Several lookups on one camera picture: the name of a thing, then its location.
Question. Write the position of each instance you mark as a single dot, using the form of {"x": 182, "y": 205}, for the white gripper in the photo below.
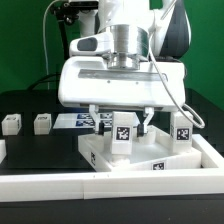
{"x": 86, "y": 81}

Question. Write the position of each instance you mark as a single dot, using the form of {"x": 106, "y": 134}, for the white square tabletop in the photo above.
{"x": 150, "y": 152}

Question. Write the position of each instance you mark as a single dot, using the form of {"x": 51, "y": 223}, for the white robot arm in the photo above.
{"x": 127, "y": 59}

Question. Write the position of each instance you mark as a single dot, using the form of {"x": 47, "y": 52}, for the white marker sheet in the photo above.
{"x": 80, "y": 120}

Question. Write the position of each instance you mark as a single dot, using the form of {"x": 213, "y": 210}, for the white U-shaped obstacle fence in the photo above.
{"x": 209, "y": 179}

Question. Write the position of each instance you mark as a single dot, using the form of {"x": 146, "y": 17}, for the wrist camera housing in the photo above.
{"x": 92, "y": 45}

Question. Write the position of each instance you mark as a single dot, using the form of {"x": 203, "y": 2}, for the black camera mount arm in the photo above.
{"x": 65, "y": 15}

